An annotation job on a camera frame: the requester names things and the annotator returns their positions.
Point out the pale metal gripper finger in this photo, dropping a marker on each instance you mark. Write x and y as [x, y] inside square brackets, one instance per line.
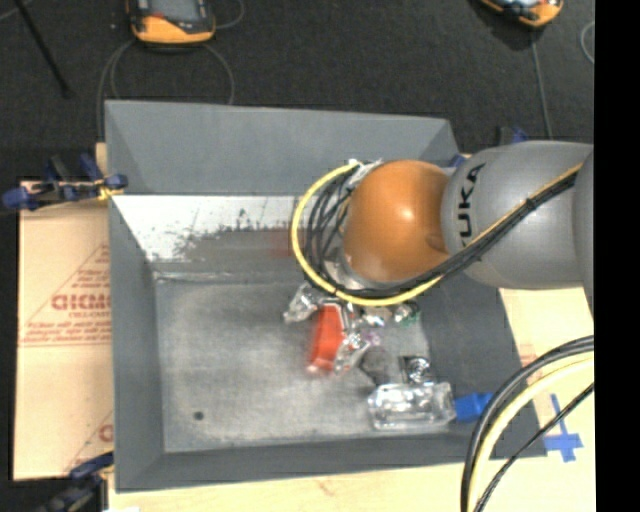
[352, 352]

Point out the dark grey round lump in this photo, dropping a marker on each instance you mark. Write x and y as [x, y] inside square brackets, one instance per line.
[377, 364]

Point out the red flat block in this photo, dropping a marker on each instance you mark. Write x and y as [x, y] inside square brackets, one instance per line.
[327, 337]

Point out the black and silver small box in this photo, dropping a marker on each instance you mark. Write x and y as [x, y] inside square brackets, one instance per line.
[416, 370]

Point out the clear glass thing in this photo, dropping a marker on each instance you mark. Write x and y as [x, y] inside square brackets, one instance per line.
[301, 306]

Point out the clear plastic bottle blue cap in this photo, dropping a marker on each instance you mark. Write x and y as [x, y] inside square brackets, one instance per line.
[410, 406]

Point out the grey metal bin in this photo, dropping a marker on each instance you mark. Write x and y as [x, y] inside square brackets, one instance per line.
[240, 350]

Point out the brown cardboard board red print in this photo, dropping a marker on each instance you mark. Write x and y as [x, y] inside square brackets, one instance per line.
[60, 380]

